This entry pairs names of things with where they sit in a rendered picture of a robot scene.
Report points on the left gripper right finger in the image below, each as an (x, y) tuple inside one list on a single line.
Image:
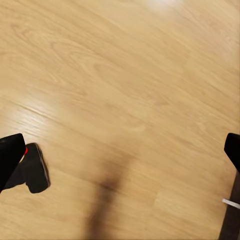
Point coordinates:
[(232, 149)]

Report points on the digital camera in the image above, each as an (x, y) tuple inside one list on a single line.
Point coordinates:
[(30, 170)]

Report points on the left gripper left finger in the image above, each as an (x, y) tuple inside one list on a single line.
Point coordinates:
[(12, 150)]

